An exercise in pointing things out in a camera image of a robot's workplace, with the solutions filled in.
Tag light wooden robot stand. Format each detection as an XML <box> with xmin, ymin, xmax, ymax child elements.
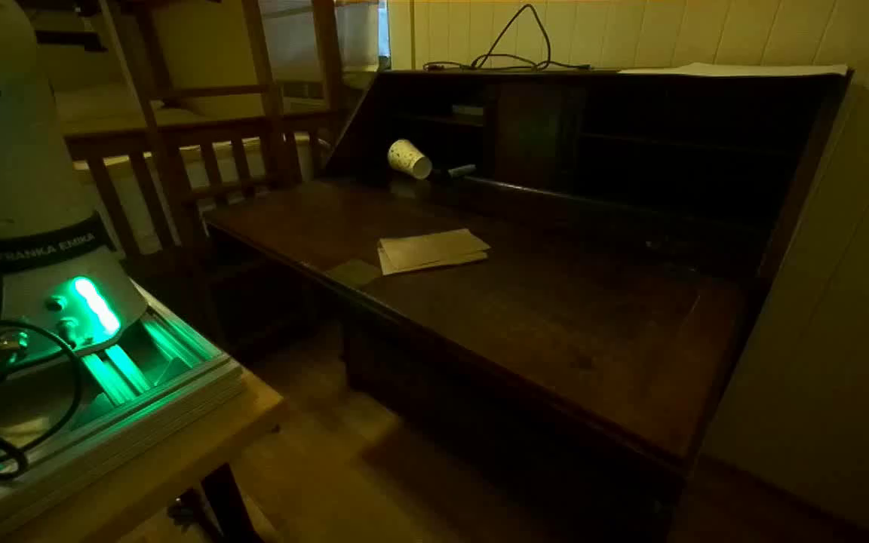
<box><xmin>0</xmin><ymin>371</ymin><xmax>288</xmax><ymax>543</ymax></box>

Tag wooden chair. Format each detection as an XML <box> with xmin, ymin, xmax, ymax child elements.
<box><xmin>61</xmin><ymin>0</ymin><xmax>359</xmax><ymax>265</ymax></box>

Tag thin black cable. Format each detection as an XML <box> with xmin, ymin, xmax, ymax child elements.
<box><xmin>425</xmin><ymin>0</ymin><xmax>594</xmax><ymax>76</ymax></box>

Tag white paper sheets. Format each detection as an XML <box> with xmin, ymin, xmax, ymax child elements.
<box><xmin>618</xmin><ymin>60</ymin><xmax>852</xmax><ymax>82</ymax></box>

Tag white dotted paper cup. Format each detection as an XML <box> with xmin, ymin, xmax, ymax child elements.
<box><xmin>387</xmin><ymin>137</ymin><xmax>433</xmax><ymax>184</ymax></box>

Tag dark wooden secretary desk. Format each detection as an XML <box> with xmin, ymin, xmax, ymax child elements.
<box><xmin>201</xmin><ymin>64</ymin><xmax>856</xmax><ymax>543</ymax></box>

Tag folded beige paper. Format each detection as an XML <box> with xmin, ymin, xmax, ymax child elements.
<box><xmin>373</xmin><ymin>227</ymin><xmax>491</xmax><ymax>277</ymax></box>

